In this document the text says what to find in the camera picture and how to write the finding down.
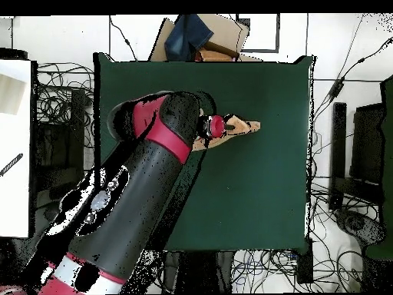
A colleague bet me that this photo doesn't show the black equipment rack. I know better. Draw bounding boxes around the black equipment rack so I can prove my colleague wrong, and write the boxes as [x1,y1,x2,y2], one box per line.
[31,88,88,201]

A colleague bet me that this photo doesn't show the tangled black cable heap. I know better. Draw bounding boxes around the tangled black cable heap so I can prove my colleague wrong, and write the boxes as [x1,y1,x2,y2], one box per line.
[230,249,363,293]
[35,61,94,124]

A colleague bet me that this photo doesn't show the dark green table cloth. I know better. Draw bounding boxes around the dark green table cloth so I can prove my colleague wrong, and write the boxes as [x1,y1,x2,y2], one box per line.
[93,51,315,254]

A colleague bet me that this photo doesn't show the brown cardboard box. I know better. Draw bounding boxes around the brown cardboard box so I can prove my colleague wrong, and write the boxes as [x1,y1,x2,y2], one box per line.
[148,13,263,62]

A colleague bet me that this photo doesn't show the blue denim jeans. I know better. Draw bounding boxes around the blue denim jeans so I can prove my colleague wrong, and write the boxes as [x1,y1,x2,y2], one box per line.
[163,13,215,61]

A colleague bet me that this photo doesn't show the thin black cable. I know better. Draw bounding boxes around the thin black cable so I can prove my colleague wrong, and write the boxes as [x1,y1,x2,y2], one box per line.
[109,15,138,61]

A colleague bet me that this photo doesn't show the black upright bar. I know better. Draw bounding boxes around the black upright bar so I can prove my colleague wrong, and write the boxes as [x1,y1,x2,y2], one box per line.
[328,101,348,213]

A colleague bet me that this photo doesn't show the black device with cables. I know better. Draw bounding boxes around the black device with cables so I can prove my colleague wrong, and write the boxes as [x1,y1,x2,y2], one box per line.
[334,208,386,247]

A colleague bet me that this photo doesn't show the black cable with adapter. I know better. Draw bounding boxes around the black cable with adapter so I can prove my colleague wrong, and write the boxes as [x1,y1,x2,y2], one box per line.
[312,36,393,124]

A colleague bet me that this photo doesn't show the black striped tool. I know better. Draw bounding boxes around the black striped tool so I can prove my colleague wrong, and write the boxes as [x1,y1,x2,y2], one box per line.
[0,152,25,177]

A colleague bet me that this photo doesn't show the folded orange-brown cloth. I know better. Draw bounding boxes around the folded orange-brown cloth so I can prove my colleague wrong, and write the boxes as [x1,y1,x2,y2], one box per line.
[196,41,241,62]

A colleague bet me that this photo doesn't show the beige paper sheet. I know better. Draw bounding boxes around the beige paper sheet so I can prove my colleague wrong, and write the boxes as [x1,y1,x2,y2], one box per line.
[0,73,26,116]

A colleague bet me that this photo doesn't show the white desk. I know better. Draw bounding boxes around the white desk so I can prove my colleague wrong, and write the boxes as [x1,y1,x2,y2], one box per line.
[0,59,33,239]

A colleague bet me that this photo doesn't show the black power strip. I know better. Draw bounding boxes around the black power strip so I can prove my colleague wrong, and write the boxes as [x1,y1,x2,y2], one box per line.
[295,237,315,285]

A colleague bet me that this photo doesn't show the tan terry towel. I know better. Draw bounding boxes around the tan terry towel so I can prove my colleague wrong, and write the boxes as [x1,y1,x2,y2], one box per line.
[191,114,262,152]

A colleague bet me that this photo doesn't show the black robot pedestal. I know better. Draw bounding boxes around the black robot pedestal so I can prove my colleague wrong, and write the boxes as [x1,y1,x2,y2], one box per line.
[162,250,235,294]

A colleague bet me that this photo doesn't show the black flat panel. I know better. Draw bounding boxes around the black flat panel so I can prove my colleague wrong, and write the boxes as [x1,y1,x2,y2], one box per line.
[349,102,385,185]

